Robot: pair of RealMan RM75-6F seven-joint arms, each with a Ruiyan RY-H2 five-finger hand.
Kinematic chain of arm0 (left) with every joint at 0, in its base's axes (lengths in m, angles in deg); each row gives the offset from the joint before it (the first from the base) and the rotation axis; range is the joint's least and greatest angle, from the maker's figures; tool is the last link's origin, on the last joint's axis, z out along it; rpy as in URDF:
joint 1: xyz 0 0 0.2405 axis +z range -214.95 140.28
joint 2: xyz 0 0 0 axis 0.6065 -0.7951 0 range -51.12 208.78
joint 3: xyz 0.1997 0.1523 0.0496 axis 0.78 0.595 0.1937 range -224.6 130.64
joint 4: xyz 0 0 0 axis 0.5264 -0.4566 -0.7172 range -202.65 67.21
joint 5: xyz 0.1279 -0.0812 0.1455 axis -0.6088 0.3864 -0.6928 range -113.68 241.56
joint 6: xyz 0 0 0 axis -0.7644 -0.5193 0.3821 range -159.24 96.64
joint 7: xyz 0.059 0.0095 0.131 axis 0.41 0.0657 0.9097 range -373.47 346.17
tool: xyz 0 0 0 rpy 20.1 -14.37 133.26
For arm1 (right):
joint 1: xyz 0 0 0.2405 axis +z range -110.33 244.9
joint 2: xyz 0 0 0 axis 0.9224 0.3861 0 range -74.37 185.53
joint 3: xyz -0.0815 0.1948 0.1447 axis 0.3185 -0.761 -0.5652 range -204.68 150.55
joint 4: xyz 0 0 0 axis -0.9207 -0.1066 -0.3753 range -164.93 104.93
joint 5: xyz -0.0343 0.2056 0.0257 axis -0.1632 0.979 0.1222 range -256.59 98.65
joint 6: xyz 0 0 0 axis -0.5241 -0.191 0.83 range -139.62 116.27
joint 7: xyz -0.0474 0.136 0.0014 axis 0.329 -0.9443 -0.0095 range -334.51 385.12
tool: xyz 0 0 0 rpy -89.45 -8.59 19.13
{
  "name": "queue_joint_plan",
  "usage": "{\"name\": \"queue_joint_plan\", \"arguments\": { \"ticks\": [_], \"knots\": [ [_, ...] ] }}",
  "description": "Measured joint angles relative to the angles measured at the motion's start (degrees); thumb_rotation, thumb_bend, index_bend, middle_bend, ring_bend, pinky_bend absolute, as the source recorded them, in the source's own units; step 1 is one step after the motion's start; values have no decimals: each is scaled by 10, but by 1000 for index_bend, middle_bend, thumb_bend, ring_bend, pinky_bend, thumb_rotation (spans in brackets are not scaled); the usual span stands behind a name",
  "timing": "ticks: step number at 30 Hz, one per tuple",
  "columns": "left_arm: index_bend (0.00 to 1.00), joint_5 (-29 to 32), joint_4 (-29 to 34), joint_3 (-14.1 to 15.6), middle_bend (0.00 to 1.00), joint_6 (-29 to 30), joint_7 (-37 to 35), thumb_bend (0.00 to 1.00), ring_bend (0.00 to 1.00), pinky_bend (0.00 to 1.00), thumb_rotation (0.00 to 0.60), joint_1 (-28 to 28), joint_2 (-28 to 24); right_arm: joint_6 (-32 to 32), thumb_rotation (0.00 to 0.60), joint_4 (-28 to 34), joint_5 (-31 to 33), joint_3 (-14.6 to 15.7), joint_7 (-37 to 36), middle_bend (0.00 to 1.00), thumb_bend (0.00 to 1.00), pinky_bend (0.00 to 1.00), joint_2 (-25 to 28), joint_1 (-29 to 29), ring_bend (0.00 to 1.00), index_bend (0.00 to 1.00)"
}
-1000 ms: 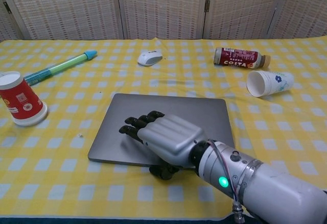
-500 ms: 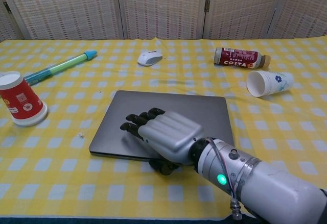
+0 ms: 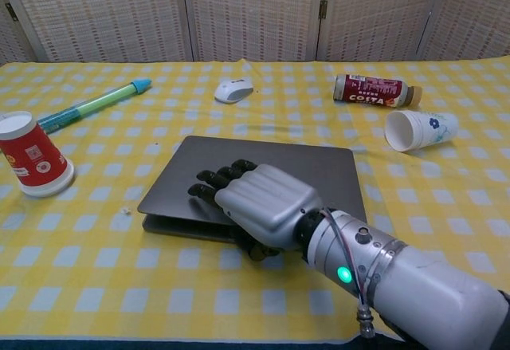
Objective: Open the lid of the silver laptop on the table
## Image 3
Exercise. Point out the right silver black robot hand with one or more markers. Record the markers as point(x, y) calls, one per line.
point(267, 202)

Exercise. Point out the silver laptop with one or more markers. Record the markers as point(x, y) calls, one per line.
point(199, 174)

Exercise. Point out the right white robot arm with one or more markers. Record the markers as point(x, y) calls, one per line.
point(418, 282)

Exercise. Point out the yellow checkered tablecloth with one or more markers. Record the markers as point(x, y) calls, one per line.
point(119, 266)

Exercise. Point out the bamboo folding screen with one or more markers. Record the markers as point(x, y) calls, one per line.
point(255, 11)

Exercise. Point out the white computer mouse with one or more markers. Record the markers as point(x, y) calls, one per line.
point(233, 91)

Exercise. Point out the brown coffee bottle red label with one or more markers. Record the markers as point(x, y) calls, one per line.
point(370, 91)

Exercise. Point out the white paper cup floral print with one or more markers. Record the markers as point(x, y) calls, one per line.
point(426, 128)

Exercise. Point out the green blue water squirter toy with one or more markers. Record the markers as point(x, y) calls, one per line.
point(95, 103)

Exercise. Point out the red paper cup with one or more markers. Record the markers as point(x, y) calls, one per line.
point(34, 158)

